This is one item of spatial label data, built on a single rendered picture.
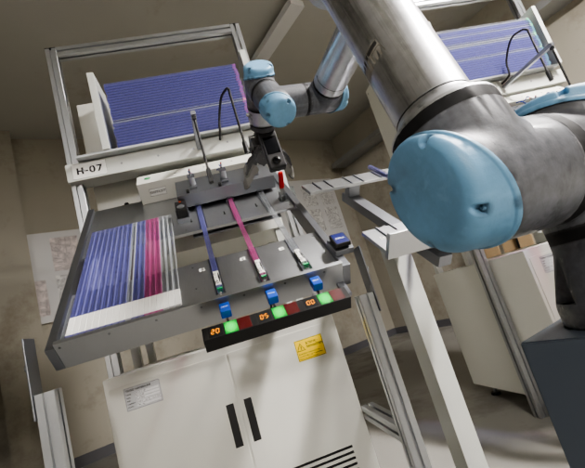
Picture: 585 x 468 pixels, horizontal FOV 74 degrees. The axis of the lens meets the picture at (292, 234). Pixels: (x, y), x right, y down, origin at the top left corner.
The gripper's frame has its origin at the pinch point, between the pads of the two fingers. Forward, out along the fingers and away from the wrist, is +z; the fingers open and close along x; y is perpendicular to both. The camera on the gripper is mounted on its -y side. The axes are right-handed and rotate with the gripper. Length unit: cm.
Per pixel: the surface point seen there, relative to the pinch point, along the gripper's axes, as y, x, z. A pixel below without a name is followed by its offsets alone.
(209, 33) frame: 89, -1, -17
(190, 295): -29.1, 29.1, 4.0
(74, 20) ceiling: 215, 67, 4
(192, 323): -36.2, 30.0, 5.2
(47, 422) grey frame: -45, 63, 11
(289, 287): -35.7, 6.2, 3.0
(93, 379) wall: 99, 139, 233
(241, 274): -26.3, 15.9, 4.7
